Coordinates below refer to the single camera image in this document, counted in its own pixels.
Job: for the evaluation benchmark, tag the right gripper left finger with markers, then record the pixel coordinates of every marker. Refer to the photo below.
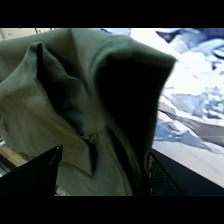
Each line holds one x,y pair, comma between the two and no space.
35,176

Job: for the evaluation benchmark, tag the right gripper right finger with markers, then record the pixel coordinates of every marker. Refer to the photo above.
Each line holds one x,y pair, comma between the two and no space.
160,181

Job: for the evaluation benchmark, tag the green shirt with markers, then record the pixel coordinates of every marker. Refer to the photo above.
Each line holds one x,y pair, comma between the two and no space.
40,110

